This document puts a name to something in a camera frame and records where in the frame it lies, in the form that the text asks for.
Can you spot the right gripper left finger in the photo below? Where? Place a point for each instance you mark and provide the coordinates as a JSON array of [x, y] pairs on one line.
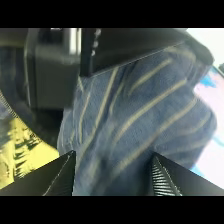
[[53, 176]]

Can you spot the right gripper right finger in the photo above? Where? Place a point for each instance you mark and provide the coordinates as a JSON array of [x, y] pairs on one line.
[[176, 180]]

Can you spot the blue striped shirt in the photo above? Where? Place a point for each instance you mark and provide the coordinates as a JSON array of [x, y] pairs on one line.
[[140, 113]]

